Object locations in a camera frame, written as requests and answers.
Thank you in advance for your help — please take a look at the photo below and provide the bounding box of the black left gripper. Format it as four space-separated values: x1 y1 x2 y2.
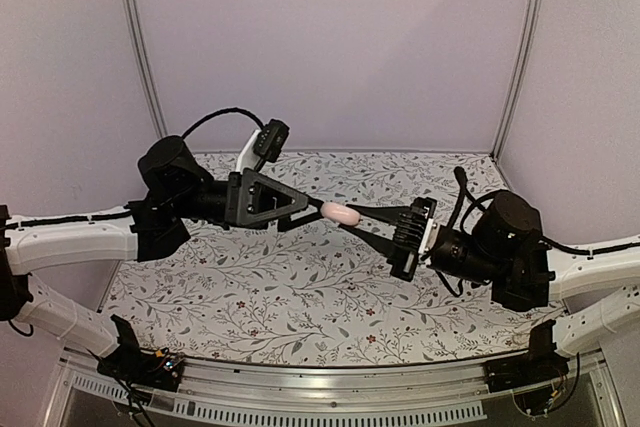
172 166 330 234

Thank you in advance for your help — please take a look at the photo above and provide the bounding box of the white earbuds charging case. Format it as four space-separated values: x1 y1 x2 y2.
320 202 361 227

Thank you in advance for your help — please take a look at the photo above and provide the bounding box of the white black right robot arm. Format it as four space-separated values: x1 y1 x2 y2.
347 190 639 383

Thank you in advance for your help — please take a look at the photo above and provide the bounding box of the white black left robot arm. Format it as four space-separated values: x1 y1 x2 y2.
1 134 321 381

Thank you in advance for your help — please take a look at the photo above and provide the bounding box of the floral patterned table mat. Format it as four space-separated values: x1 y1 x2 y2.
103 152 565 366

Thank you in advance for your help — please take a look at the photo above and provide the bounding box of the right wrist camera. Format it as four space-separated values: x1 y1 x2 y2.
393 206 436 257

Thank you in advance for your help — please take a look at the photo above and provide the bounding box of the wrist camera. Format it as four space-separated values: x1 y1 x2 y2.
235 119 290 173
393 206 436 257

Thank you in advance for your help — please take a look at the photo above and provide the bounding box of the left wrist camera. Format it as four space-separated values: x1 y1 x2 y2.
235 119 290 173

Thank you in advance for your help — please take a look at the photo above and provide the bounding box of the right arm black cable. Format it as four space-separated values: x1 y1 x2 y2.
444 166 496 233

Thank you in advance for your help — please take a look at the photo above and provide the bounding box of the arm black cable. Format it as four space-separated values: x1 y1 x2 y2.
444 166 496 233
180 106 266 141

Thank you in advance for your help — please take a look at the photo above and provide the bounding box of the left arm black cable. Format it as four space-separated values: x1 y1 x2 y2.
180 106 266 141

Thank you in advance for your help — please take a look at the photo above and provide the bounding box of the aluminium front rail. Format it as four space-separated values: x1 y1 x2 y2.
41 348 629 426

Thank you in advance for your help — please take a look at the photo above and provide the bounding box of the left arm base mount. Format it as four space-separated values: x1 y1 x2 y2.
97 315 185 392

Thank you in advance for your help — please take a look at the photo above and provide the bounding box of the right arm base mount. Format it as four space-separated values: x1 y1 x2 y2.
482 320 569 417

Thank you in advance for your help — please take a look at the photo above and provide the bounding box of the left aluminium corner post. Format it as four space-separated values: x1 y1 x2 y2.
122 0 169 139

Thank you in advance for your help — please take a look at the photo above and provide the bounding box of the aluminium corner post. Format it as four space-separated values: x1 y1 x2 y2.
122 0 169 139
490 0 543 163

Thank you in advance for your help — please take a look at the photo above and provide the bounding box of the right aluminium corner post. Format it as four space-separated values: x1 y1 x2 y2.
490 0 543 163

